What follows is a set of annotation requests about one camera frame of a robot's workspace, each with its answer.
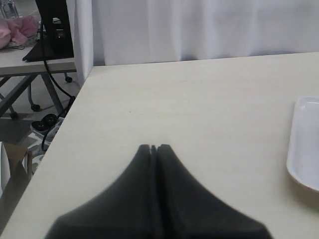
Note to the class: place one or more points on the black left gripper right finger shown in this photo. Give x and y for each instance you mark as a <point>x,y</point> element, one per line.
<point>190,211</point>

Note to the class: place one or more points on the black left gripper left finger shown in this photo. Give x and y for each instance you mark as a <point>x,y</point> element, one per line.
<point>127,209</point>

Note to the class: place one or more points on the white rectangular plastic tray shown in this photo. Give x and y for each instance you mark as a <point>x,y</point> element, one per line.
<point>303,153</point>

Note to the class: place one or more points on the black power strip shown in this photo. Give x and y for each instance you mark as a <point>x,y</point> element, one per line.
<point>48,122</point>

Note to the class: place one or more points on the white backdrop curtain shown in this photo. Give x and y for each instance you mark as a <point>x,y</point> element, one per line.
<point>120,32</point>

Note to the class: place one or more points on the black stand on table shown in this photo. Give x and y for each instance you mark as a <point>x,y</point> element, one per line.
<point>57,38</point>

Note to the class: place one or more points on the grey side table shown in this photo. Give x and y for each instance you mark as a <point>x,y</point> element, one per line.
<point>12,65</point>

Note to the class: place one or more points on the pink plush toy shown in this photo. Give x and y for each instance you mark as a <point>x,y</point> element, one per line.
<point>17,30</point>

